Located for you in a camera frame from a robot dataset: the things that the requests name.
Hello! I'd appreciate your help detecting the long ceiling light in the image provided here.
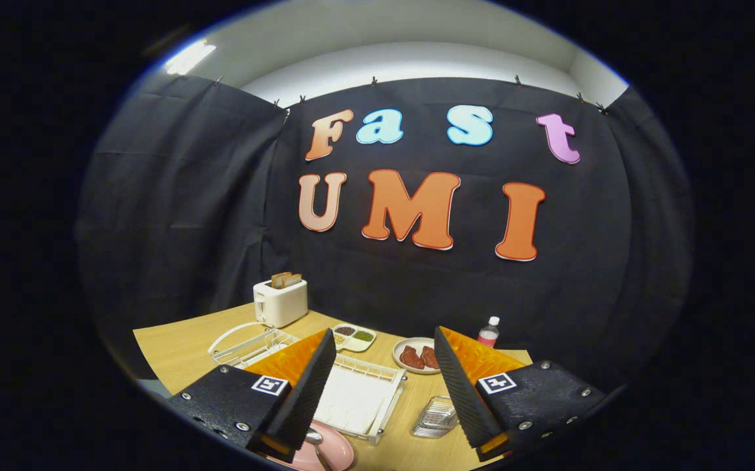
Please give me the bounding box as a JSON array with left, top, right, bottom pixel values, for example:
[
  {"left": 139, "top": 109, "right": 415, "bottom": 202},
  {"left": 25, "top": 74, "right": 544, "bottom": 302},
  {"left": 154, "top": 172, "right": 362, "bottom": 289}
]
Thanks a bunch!
[{"left": 163, "top": 39, "right": 217, "bottom": 76}]

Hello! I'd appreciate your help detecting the metal spoon with dark handle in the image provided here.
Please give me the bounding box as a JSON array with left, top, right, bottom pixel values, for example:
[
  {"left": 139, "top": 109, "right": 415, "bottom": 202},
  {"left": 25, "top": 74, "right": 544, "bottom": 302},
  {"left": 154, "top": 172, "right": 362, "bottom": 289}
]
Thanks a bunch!
[{"left": 304, "top": 428, "right": 334, "bottom": 471}]

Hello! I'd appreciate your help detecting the metal wire basket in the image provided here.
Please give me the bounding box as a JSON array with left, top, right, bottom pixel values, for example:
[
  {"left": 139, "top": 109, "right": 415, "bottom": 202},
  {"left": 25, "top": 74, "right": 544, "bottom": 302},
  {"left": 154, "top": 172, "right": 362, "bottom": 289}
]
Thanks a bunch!
[{"left": 410, "top": 395, "right": 460, "bottom": 439}]

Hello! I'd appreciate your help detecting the clear water bottle red label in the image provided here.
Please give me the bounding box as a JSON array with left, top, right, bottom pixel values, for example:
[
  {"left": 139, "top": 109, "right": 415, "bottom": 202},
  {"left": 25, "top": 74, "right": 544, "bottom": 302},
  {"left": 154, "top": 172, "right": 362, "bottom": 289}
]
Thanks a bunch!
[{"left": 477, "top": 316, "right": 501, "bottom": 349}]

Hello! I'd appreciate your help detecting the black backdrop cloth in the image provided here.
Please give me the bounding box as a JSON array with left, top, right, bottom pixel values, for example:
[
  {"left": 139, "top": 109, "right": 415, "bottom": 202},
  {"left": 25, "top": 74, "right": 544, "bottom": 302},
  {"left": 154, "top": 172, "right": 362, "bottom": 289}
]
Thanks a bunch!
[{"left": 75, "top": 72, "right": 695, "bottom": 406}]

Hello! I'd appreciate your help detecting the white divided dish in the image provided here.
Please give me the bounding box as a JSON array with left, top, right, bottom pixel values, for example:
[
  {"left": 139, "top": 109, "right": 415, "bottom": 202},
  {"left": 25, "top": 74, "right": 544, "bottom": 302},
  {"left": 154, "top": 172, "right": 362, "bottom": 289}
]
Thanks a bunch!
[{"left": 330, "top": 324, "right": 378, "bottom": 353}]

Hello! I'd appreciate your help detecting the white toaster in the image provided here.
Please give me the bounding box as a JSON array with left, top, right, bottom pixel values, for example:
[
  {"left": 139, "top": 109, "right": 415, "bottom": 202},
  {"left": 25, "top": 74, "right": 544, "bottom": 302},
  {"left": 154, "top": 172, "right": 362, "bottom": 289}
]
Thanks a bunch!
[{"left": 253, "top": 279, "right": 309, "bottom": 329}]

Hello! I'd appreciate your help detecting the pink plate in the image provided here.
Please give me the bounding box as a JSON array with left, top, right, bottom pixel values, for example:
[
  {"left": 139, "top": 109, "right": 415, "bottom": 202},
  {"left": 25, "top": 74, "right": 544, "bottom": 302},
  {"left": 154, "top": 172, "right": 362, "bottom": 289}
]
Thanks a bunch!
[{"left": 266, "top": 421, "right": 356, "bottom": 471}]

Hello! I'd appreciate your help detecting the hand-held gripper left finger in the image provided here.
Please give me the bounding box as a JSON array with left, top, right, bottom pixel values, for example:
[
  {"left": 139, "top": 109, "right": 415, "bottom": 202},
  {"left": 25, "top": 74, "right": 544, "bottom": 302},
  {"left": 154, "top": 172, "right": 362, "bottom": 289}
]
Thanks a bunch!
[{"left": 167, "top": 328, "right": 338, "bottom": 464}]

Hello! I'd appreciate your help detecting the beige round plate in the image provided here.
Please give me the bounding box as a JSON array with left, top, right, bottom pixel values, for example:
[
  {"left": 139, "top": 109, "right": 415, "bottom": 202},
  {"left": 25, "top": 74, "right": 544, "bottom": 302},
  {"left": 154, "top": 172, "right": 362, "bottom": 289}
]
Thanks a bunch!
[{"left": 393, "top": 337, "right": 444, "bottom": 375}]

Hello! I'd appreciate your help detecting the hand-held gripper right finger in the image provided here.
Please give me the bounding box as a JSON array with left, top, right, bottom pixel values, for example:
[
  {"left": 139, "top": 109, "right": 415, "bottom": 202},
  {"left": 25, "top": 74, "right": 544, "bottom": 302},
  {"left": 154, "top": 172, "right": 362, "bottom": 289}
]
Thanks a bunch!
[{"left": 434, "top": 326, "right": 607, "bottom": 462}]

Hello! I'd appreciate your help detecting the white wire dish rack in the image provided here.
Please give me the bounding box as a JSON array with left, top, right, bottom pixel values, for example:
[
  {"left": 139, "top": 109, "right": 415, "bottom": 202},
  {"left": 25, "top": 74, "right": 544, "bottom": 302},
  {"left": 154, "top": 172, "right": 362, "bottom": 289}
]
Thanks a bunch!
[{"left": 208, "top": 322, "right": 408, "bottom": 445}]

